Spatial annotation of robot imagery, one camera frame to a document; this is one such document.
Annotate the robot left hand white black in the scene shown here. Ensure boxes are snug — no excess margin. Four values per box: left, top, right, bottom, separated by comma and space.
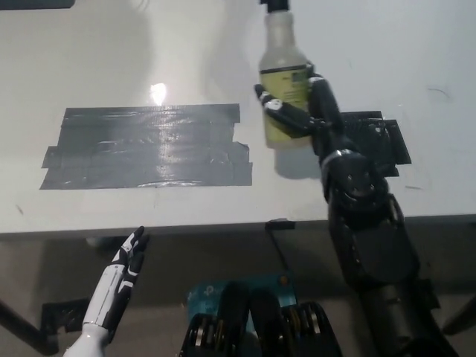
82, 225, 151, 335

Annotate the robot right hand black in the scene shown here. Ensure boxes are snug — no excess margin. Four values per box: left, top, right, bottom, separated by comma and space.
254, 63, 358, 161

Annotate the translucent spray bottle yellow liquid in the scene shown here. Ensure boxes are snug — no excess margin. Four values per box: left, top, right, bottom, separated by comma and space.
258, 0, 314, 152

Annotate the robot torso black teal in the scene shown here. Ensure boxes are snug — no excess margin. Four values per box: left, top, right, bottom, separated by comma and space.
180, 273, 341, 357

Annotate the small black tape square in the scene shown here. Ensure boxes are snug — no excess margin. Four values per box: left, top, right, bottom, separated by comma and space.
336, 110, 414, 178

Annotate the dark metal table leg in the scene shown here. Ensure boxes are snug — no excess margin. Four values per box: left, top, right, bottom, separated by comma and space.
441, 295, 476, 336
0, 296, 61, 357

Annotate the black clip on table edge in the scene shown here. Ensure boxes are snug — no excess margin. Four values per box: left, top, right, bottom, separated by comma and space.
265, 219, 296, 230

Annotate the large black tape patch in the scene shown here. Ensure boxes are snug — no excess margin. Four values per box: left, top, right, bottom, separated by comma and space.
38, 103, 254, 190

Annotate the black flat box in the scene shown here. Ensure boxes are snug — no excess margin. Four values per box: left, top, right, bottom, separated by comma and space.
0, 0, 76, 10

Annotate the black cable under table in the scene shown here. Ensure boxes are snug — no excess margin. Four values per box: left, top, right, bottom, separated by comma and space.
268, 228, 292, 274

